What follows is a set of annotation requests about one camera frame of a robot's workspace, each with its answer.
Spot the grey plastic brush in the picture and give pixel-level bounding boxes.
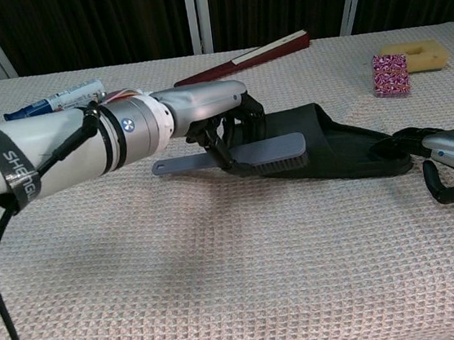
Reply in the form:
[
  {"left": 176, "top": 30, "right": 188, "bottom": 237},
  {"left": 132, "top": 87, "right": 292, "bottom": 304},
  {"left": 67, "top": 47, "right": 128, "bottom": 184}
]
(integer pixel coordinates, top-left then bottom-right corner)
[{"left": 149, "top": 130, "right": 311, "bottom": 187}]

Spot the yellow sponge with hole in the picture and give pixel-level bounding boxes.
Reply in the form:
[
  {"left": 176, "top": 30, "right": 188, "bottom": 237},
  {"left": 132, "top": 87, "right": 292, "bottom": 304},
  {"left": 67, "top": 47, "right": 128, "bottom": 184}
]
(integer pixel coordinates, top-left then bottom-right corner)
[{"left": 377, "top": 38, "right": 452, "bottom": 78}]

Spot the beige waffle tablecloth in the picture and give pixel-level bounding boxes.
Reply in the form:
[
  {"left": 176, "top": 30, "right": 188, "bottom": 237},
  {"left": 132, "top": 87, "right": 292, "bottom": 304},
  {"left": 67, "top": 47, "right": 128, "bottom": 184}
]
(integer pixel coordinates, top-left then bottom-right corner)
[{"left": 0, "top": 22, "right": 454, "bottom": 340}]

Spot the black slipper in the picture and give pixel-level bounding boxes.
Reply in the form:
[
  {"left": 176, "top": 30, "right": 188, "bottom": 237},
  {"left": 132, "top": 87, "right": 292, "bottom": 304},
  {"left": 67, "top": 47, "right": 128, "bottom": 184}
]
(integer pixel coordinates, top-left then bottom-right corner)
[{"left": 230, "top": 91, "right": 415, "bottom": 195}]

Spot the blue white spray can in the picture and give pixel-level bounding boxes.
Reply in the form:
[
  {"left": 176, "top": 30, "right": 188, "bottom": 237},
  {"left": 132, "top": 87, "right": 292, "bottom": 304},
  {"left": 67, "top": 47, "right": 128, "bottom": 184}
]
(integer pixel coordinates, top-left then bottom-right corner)
[{"left": 0, "top": 77, "right": 108, "bottom": 122}]

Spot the pink patterned card box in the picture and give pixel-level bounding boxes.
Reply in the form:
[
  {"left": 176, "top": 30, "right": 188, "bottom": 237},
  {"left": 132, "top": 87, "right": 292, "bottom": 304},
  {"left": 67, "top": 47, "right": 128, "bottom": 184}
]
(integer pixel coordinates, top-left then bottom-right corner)
[{"left": 370, "top": 50, "right": 414, "bottom": 100}]

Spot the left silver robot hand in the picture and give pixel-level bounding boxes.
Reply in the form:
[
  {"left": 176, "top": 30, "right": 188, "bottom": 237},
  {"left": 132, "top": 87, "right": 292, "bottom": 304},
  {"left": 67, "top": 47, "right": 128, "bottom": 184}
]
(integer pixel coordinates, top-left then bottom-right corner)
[{"left": 151, "top": 76, "right": 273, "bottom": 187}]

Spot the dark red folded fan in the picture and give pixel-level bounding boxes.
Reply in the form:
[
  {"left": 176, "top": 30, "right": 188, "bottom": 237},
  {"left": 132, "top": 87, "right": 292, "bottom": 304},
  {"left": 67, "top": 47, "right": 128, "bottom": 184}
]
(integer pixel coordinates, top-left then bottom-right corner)
[{"left": 169, "top": 30, "right": 315, "bottom": 89}]

